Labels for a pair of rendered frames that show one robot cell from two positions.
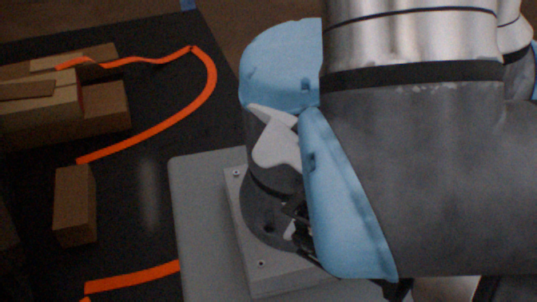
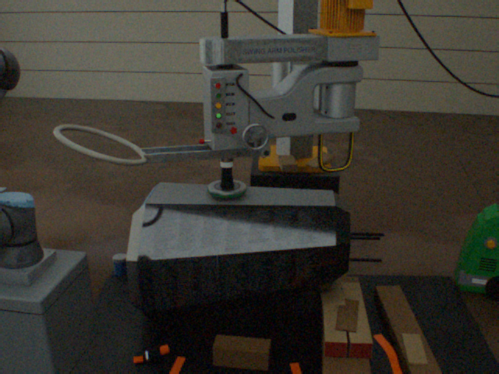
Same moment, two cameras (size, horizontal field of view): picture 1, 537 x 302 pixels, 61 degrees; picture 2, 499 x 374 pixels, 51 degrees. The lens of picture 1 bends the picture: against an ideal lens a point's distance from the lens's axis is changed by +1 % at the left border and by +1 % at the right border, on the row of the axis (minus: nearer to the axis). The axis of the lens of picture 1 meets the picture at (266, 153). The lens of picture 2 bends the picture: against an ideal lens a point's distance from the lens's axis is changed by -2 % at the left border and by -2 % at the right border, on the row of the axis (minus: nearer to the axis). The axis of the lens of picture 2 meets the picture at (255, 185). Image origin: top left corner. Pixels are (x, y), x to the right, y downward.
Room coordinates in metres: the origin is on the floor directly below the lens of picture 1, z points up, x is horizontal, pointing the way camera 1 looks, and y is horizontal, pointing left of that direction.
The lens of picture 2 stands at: (2.05, -1.41, 1.95)
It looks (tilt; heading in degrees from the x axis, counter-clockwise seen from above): 21 degrees down; 113
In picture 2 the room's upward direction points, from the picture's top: straight up
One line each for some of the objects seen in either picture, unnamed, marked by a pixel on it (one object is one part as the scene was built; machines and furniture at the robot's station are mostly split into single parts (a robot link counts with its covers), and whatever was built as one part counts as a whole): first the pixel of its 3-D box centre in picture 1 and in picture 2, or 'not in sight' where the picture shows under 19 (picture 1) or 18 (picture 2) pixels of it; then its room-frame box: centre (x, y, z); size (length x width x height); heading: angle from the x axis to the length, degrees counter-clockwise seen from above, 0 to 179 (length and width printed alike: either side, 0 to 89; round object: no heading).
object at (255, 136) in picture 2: not in sight; (253, 135); (0.97, 1.10, 1.18); 0.15 x 0.10 x 0.15; 40
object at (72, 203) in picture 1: (76, 204); (242, 352); (1.06, 0.73, 0.07); 0.30 x 0.12 x 0.12; 15
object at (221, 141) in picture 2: not in sight; (240, 108); (0.86, 1.17, 1.30); 0.36 x 0.22 x 0.45; 40
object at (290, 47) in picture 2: not in sight; (288, 51); (1.06, 1.34, 1.60); 0.96 x 0.25 x 0.17; 40
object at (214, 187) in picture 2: not in sight; (227, 187); (0.80, 1.11, 0.85); 0.21 x 0.21 x 0.01
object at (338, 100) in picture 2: not in sight; (337, 97); (1.30, 1.54, 1.32); 0.19 x 0.19 x 0.20
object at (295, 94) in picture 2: not in sight; (295, 107); (1.11, 1.36, 1.28); 0.74 x 0.23 x 0.49; 40
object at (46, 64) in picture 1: (57, 62); (414, 348); (1.92, 1.06, 0.12); 0.25 x 0.10 x 0.01; 107
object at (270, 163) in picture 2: not in sight; (294, 157); (0.88, 2.04, 0.76); 0.49 x 0.49 x 0.05; 21
